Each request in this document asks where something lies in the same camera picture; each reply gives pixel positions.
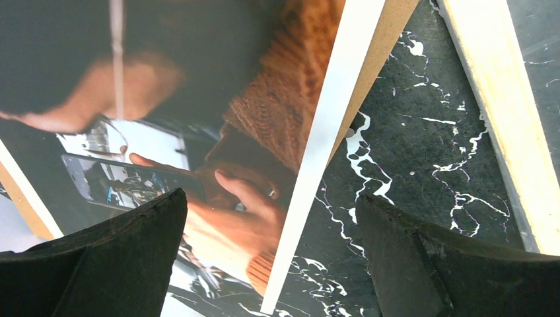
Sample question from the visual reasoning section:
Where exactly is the white wooden picture frame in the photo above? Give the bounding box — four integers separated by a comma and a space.
438, 1, 559, 256

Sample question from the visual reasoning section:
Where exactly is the printed photo with white border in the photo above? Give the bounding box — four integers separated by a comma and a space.
1, 1, 384, 316

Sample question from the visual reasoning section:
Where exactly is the brown cardboard backing board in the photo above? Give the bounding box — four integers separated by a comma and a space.
1, 1, 418, 240

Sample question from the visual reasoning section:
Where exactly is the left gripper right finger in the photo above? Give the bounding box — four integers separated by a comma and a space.
356, 195, 559, 316

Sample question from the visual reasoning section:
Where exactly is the clear plastic sheet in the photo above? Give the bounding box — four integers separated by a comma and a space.
508, 0, 559, 174

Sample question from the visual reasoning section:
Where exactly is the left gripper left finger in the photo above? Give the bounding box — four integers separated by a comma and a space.
1, 189, 188, 316

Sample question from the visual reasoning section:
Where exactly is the black marble pattern mat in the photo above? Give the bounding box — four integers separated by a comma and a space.
274, 1, 523, 316

